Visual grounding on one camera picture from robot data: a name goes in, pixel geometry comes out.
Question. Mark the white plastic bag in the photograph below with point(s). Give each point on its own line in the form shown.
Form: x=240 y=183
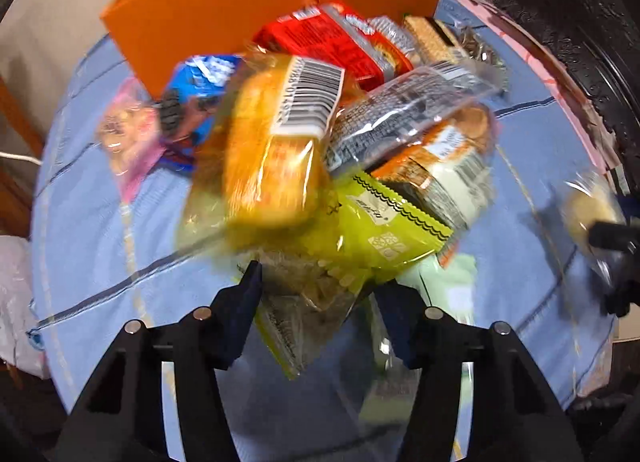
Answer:
x=18 y=348

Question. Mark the sunflower seeds clear bag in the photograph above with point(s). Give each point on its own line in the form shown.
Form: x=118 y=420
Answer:
x=483 y=60

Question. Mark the pale green snack packet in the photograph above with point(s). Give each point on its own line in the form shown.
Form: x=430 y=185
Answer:
x=449 y=287

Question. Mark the black carved furniture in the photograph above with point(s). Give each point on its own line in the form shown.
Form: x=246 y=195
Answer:
x=598 y=42

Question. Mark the round pastry clear wrapper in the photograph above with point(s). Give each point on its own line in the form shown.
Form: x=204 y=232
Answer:
x=588 y=200

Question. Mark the golden bread snack bag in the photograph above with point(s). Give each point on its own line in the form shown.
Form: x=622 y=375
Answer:
x=281 y=112

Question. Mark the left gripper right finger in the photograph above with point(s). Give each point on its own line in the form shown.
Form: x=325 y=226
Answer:
x=515 y=414

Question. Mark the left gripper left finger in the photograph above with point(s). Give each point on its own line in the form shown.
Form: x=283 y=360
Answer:
x=152 y=382

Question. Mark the pink wrapped cookie pack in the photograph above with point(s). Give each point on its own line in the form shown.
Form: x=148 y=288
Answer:
x=129 y=132

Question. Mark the yellow-green melon seeds bag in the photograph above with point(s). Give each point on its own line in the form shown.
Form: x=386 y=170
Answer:
x=363 y=234

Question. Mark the blue cookie package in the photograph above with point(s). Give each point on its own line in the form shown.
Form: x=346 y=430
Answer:
x=187 y=106

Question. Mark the pink cloth strip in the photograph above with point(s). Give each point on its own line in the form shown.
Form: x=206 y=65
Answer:
x=599 y=142

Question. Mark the orange white biscuit pack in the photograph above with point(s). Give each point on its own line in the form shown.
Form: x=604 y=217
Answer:
x=447 y=174

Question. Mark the dark chocolate wafer pack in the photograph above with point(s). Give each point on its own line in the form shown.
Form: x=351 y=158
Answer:
x=398 y=112

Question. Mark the red snack package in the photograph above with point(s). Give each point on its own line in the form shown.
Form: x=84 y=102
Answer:
x=336 y=34

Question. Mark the blue tablecloth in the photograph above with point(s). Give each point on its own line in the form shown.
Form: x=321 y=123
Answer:
x=97 y=263

